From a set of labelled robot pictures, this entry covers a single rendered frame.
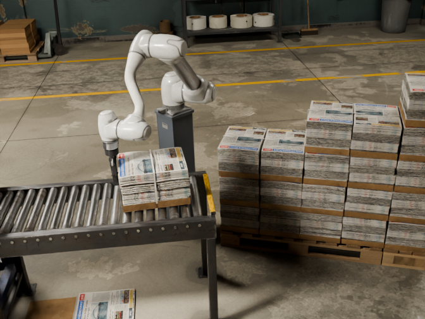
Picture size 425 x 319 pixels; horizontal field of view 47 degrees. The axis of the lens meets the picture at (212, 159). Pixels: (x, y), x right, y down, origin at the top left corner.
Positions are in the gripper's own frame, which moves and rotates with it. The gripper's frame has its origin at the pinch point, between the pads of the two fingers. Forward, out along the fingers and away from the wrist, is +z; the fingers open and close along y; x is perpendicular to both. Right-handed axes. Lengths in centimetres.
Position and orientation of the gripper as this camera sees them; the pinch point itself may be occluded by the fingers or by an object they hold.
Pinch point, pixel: (116, 179)
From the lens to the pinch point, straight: 284.0
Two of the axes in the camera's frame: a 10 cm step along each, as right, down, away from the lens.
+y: -1.1, -4.6, 8.8
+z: 0.3, 8.8, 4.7
